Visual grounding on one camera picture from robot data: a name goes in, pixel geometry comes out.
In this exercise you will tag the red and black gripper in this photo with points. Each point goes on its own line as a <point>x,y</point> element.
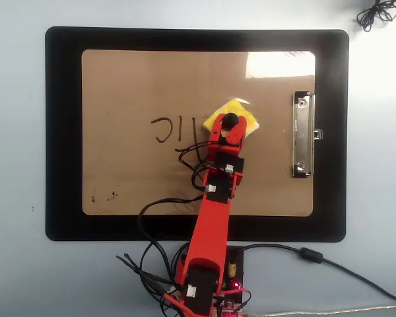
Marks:
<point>229,160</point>

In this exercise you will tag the yellow sponge with black knob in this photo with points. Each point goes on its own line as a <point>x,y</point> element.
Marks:
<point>234,107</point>

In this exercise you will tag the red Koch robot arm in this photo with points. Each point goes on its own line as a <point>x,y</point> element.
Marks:
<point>208,231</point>

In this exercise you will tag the black robot base with electronics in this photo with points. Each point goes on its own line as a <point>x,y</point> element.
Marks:
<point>239,261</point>

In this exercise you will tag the brown clipboard board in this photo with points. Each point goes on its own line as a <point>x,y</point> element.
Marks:
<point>135,82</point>

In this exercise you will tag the silver metal clipboard clip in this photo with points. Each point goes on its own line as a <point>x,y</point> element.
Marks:
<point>302,132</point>

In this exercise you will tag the black rectangular mat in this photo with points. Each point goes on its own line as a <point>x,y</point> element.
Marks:
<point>62,132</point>

